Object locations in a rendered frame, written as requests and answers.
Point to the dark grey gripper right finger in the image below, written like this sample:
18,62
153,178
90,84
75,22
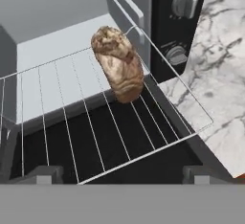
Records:
199,174

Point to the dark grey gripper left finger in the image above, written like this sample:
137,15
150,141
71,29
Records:
44,174

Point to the black toaster oven door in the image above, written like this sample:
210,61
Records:
105,145

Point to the small grey oven knob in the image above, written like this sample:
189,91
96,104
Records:
176,55

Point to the brown bread loaf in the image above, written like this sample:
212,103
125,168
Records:
118,65

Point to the black toaster oven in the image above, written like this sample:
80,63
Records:
79,42

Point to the large grey oven knob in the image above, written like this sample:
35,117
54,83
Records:
186,0

